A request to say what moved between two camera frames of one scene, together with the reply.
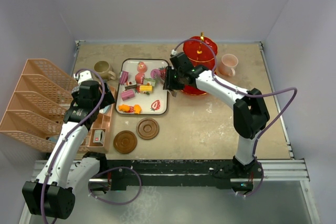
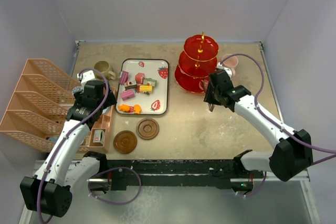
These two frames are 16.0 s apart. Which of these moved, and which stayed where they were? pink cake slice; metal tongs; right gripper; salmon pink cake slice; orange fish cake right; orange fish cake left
Moved: right gripper; metal tongs
Stayed: orange fish cake right; pink cake slice; salmon pink cake slice; orange fish cake left
